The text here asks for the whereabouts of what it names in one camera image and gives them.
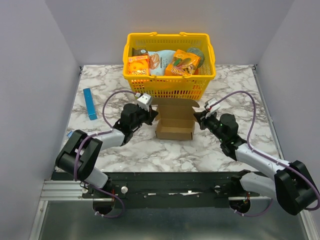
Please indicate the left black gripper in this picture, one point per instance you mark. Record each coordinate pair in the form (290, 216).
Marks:
(151, 114)

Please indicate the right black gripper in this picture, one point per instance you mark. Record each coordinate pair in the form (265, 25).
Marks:
(204, 120)

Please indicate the green round scrubber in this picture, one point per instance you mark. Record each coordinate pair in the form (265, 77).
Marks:
(199, 53)

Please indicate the brown cardboard box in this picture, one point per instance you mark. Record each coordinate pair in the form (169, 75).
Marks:
(175, 119)

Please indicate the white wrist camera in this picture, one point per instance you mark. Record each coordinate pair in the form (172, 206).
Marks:
(211, 106)
(144, 101)

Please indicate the small blue box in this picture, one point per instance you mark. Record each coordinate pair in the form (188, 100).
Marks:
(69, 134)

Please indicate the orange gummy candy bag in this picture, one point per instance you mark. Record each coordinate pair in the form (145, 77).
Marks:
(182, 64)

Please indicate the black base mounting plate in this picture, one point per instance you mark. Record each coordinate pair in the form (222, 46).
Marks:
(161, 190)

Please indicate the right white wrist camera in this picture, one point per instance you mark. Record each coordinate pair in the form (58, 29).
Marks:
(211, 106)

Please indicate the light blue chips bag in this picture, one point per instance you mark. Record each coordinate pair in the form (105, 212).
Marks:
(159, 60)

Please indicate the long blue box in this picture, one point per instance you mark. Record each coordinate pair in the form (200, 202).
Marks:
(90, 106)

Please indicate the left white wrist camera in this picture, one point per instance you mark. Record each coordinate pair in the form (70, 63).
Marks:
(144, 101)

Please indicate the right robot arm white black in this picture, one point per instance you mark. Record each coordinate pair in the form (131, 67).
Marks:
(288, 183)

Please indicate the dark brown packet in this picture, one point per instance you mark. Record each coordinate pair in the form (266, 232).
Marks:
(139, 52)

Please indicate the yellow plastic shopping basket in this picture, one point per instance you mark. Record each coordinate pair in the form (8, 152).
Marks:
(186, 87)

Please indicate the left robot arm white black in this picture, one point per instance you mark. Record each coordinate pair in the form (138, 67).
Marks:
(80, 153)

